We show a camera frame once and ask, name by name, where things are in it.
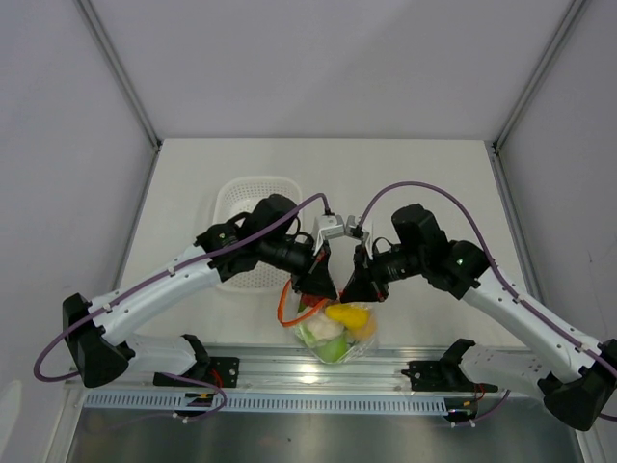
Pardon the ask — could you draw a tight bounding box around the right aluminium frame post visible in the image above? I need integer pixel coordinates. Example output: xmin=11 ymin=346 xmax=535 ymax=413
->
xmin=492 ymin=0 xmax=592 ymax=155

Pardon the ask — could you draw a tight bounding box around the white perforated plastic basket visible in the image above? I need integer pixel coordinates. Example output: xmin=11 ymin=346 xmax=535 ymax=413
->
xmin=212 ymin=176 xmax=304 ymax=294

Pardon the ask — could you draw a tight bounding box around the aluminium frame post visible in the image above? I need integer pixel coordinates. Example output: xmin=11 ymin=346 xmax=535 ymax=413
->
xmin=492 ymin=0 xmax=592 ymax=155
xmin=73 ymin=0 xmax=162 ymax=152

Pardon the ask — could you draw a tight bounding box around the yellow pepper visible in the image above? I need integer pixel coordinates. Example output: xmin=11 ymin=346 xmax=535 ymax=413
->
xmin=325 ymin=304 xmax=371 ymax=330

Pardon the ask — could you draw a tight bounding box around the white cauliflower with green leaves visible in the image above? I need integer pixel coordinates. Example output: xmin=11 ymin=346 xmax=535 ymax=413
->
xmin=298 ymin=313 xmax=344 ymax=348

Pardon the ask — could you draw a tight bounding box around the clear zip bag orange zipper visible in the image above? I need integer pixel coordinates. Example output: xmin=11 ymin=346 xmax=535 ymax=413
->
xmin=277 ymin=282 xmax=378 ymax=365

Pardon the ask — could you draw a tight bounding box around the orange apricot fruit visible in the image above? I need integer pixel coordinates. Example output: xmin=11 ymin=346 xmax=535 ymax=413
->
xmin=353 ymin=315 xmax=377 ymax=341

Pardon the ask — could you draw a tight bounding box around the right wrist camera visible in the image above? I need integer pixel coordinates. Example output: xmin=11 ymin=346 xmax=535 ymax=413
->
xmin=345 ymin=215 xmax=373 ymax=259

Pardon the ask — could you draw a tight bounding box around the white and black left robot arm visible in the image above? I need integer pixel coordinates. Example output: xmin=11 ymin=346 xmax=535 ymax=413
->
xmin=62 ymin=194 xmax=344 ymax=388

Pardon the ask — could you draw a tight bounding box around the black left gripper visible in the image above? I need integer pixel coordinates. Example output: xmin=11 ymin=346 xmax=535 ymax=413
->
xmin=259 ymin=233 xmax=337 ymax=300

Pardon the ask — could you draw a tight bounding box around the aluminium mounting rail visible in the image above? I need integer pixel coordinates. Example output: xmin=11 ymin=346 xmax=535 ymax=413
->
xmin=64 ymin=342 xmax=590 ymax=396

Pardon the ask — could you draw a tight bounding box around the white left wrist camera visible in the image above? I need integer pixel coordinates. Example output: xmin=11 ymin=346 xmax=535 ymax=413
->
xmin=311 ymin=214 xmax=345 ymax=256

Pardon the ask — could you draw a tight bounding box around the white slotted cable duct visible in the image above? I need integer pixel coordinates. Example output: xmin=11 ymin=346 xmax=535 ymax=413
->
xmin=84 ymin=391 xmax=448 ymax=417

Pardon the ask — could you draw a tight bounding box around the green apple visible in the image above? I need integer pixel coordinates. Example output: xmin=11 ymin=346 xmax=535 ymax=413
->
xmin=314 ymin=337 xmax=348 ymax=364

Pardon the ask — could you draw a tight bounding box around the left aluminium frame post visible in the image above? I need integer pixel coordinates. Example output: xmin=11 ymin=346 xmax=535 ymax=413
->
xmin=73 ymin=0 xmax=162 ymax=152

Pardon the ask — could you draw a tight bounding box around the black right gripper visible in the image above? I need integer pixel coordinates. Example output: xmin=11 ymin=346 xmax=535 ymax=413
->
xmin=340 ymin=241 xmax=426 ymax=306

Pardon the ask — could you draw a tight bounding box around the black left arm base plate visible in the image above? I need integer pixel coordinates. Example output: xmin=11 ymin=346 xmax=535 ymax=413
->
xmin=153 ymin=335 xmax=240 ymax=389

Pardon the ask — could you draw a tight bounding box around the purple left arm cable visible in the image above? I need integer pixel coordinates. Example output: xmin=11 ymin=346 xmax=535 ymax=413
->
xmin=32 ymin=192 xmax=334 ymax=425

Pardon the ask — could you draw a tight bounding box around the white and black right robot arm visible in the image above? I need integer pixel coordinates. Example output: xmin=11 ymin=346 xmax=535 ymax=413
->
xmin=340 ymin=204 xmax=616 ymax=431

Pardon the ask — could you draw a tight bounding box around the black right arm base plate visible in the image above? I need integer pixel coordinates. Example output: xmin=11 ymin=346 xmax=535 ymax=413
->
xmin=400 ymin=339 xmax=498 ymax=393

